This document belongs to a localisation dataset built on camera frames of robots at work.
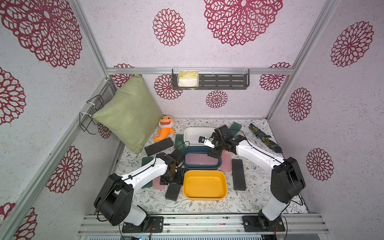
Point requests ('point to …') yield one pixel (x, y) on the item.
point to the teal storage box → (200, 150)
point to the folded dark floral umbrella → (265, 139)
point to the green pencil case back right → (234, 128)
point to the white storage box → (191, 134)
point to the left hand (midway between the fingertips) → (174, 184)
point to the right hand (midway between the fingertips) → (210, 141)
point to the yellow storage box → (204, 185)
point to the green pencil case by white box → (179, 143)
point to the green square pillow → (131, 112)
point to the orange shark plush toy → (165, 123)
